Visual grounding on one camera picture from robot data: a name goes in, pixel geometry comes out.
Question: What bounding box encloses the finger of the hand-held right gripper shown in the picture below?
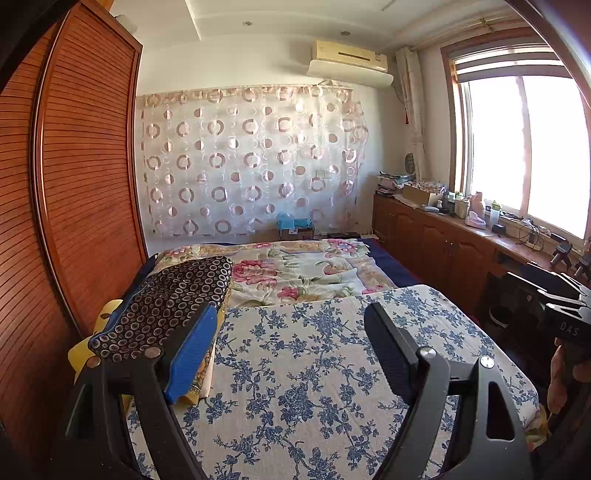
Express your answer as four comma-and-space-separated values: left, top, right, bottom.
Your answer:
537, 288, 591, 315
526, 263, 591, 298

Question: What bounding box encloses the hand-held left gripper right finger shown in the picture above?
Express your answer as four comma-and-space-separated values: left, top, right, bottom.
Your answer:
364, 302, 532, 480

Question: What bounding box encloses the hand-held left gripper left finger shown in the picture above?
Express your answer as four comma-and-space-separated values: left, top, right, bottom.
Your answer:
48, 304, 219, 480

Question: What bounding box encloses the dark circle-print garment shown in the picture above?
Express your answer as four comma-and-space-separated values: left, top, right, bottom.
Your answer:
89, 255, 233, 366

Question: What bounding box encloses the person's right hand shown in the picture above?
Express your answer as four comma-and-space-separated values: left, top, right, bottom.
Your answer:
547, 339, 579, 418

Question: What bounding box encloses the golden patterned blanket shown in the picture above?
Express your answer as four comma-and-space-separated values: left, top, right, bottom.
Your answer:
182, 302, 230, 400

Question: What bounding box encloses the white waste bin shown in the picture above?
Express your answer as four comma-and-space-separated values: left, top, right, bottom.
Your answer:
488, 304, 512, 329

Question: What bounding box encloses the yellow pillow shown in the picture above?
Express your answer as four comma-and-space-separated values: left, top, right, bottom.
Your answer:
68, 299, 123, 371

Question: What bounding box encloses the blue floral bed cover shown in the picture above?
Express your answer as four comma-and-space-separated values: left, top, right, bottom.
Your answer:
127, 284, 541, 480

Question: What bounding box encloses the pink bottle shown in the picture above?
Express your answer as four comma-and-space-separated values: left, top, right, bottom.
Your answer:
465, 191, 488, 228

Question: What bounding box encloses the wooden low cabinet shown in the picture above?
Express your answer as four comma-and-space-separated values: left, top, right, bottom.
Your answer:
372, 191, 591, 325

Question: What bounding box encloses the pink floral quilt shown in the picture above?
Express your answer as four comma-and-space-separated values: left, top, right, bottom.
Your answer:
150, 237, 399, 310

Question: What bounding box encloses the window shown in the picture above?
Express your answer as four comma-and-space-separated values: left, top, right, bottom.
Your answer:
441, 41, 591, 241

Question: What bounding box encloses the blue box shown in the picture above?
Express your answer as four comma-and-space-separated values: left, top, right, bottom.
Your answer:
277, 212, 317, 239

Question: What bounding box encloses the cardboard box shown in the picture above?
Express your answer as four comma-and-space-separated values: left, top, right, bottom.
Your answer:
402, 181, 447, 208

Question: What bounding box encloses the wooden slatted wardrobe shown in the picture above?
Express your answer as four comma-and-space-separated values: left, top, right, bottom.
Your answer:
0, 0, 151, 462

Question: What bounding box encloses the sheer circle-print curtain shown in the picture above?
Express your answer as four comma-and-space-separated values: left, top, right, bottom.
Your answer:
136, 83, 371, 239

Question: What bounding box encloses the beige window curtain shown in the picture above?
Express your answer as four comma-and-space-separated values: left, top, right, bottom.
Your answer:
394, 46, 428, 179

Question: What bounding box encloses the black cable tangle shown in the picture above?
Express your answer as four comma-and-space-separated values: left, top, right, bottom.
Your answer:
512, 218, 551, 251

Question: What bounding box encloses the wall air conditioner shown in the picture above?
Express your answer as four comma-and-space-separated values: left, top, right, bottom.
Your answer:
307, 39, 394, 89

